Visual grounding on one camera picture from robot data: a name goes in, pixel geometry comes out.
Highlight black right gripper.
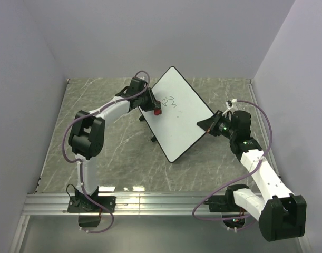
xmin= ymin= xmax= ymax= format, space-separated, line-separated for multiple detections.
xmin=197 ymin=111 xmax=236 ymax=140

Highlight red black whiteboard eraser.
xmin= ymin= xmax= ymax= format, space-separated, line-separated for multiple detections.
xmin=154 ymin=101 xmax=162 ymax=115

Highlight white whiteboard black frame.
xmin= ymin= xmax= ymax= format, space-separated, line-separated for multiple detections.
xmin=141 ymin=66 xmax=213 ymax=163

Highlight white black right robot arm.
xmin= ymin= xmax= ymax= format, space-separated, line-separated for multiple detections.
xmin=197 ymin=111 xmax=307 ymax=241

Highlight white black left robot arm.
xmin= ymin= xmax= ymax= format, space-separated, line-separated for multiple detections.
xmin=66 ymin=76 xmax=162 ymax=212

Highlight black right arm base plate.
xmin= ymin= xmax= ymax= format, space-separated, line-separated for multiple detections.
xmin=207 ymin=193 xmax=252 ymax=230

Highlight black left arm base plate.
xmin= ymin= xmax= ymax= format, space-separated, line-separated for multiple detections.
xmin=66 ymin=184 xmax=116 ymax=231

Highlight aluminium table edge rail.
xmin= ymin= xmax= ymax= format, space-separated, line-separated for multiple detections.
xmin=7 ymin=192 xmax=267 ymax=253

